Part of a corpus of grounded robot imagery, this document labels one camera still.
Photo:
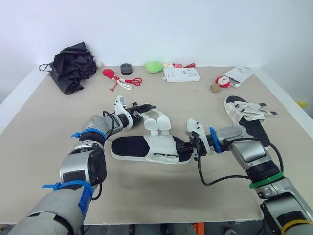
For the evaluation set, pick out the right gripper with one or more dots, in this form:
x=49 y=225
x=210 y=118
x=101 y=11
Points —
x=198 y=148

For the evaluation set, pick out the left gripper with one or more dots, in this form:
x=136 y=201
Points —
x=136 y=117

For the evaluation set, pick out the white and black sandal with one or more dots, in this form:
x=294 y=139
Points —
x=247 y=115
x=156 y=144

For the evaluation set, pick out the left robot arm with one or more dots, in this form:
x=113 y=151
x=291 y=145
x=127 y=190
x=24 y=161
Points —
x=73 y=166

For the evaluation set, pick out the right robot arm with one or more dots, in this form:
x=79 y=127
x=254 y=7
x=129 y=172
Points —
x=254 y=151

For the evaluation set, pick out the green plush toy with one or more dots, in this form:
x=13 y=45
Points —
x=152 y=66

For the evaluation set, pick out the dark grey round puck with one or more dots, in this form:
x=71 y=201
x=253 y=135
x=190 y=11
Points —
x=126 y=68

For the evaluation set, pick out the small yellow and white toy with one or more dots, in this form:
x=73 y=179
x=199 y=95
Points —
x=167 y=64

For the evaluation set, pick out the white flat box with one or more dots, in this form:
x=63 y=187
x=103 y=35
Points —
x=182 y=74

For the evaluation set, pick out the small red and white charm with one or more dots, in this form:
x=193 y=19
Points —
x=178 y=65

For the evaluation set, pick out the white ball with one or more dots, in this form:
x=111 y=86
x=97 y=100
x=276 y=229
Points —
x=99 y=63

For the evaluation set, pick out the brown cardboard tag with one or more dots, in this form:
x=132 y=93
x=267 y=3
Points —
x=215 y=88

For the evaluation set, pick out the red and white plush toy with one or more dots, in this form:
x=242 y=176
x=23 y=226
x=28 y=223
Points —
x=223 y=81

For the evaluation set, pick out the robot body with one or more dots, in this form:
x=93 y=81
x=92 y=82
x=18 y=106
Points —
x=171 y=229

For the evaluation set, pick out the black folded umbrella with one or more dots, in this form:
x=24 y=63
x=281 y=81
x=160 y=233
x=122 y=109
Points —
x=71 y=66

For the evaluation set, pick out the white paper pack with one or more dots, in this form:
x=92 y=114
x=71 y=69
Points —
x=238 y=76

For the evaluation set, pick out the yellow object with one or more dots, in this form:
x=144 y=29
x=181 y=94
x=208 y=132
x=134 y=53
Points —
x=302 y=103

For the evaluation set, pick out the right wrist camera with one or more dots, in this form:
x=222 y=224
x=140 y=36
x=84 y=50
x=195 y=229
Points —
x=195 y=127

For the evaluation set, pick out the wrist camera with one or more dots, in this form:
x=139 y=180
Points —
x=195 y=127
x=120 y=104

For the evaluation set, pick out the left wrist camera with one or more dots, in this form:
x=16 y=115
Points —
x=120 y=104

